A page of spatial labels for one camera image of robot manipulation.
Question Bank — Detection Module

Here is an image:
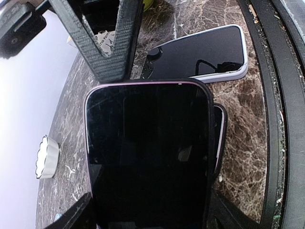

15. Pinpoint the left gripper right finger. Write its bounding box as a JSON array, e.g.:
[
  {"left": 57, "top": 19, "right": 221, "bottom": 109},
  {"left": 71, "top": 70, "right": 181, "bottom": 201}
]
[{"left": 209, "top": 190, "right": 261, "bottom": 229}]

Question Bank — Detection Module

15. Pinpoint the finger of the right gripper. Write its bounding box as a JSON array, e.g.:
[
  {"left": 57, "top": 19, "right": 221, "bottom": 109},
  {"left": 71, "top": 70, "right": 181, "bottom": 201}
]
[{"left": 50, "top": 0, "right": 144, "bottom": 83}]

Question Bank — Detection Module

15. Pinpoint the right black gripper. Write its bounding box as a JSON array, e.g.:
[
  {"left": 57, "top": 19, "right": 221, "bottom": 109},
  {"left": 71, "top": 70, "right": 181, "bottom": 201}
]
[{"left": 0, "top": 0, "right": 47, "bottom": 59}]

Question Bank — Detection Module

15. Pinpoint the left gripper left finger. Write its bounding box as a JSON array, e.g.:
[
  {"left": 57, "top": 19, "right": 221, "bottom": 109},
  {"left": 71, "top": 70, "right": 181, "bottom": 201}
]
[{"left": 45, "top": 193, "right": 97, "bottom": 229}]

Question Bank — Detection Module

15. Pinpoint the purple smartphone dark screen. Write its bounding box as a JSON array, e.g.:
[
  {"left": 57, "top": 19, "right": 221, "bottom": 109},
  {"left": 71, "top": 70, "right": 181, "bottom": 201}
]
[{"left": 213, "top": 104, "right": 228, "bottom": 180}]

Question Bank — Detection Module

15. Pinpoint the light blue smartphone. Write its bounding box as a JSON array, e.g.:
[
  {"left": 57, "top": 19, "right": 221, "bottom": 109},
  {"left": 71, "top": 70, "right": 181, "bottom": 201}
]
[{"left": 141, "top": 24, "right": 248, "bottom": 83}]

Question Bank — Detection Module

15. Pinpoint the white patterned mug yellow inside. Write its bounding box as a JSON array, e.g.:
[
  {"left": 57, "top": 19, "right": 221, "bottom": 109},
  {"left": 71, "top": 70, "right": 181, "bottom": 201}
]
[{"left": 95, "top": 31, "right": 115, "bottom": 56}]

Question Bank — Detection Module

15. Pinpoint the white fluted ceramic bowl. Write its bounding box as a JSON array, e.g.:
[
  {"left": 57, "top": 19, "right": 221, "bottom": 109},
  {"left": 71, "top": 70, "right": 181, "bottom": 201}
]
[{"left": 35, "top": 135, "right": 60, "bottom": 179}]

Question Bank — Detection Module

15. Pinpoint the lime green bowl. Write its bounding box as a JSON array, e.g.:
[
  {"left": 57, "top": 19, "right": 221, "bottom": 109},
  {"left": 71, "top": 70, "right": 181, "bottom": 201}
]
[{"left": 143, "top": 0, "right": 153, "bottom": 11}]

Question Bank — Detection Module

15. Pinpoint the black front rail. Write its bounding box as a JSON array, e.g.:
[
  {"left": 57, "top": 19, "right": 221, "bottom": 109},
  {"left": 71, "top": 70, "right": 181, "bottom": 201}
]
[{"left": 239, "top": 0, "right": 305, "bottom": 229}]

